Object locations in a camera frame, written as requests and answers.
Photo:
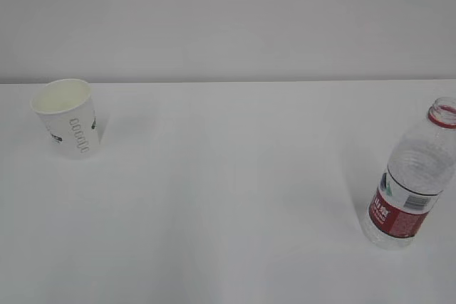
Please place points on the clear water bottle red label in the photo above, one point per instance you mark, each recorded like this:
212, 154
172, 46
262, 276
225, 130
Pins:
420, 167

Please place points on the white paper cup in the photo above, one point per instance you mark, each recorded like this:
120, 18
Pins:
66, 109

